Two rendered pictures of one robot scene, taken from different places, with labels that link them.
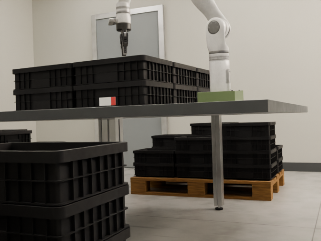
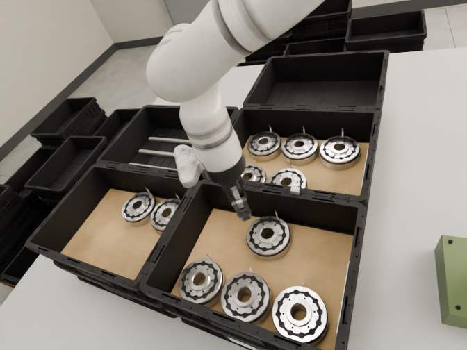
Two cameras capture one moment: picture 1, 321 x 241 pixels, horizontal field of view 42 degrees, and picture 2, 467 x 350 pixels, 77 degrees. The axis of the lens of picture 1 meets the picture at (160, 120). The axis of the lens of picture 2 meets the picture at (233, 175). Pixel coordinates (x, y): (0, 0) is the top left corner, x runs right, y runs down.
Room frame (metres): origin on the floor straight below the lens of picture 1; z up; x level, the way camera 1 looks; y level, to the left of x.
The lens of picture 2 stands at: (1.72, 0.09, 1.46)
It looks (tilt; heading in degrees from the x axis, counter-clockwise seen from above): 45 degrees down; 11
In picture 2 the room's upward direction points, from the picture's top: 22 degrees counter-clockwise
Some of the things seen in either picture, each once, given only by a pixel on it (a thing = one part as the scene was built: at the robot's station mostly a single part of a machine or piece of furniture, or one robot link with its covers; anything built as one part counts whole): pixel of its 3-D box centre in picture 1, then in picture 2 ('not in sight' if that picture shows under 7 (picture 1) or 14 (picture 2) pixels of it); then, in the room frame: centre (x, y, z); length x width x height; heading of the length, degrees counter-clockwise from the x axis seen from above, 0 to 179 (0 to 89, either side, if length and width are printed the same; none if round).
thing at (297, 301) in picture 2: not in sight; (298, 312); (1.90, 0.11, 0.86); 0.05 x 0.05 x 0.01
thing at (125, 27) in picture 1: (123, 32); (226, 171); (2.09, 0.17, 1.09); 0.08 x 0.08 x 0.09
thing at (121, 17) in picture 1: (119, 17); (204, 146); (2.08, 0.19, 1.16); 0.11 x 0.09 x 0.06; 101
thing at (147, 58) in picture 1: (123, 64); (251, 248); (2.02, 0.17, 0.92); 0.40 x 0.30 x 0.02; 62
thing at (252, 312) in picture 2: not in sight; (244, 296); (1.95, 0.21, 0.86); 0.10 x 0.10 x 0.01
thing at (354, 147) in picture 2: not in sight; (339, 148); (2.29, -0.10, 0.86); 0.10 x 0.10 x 0.01
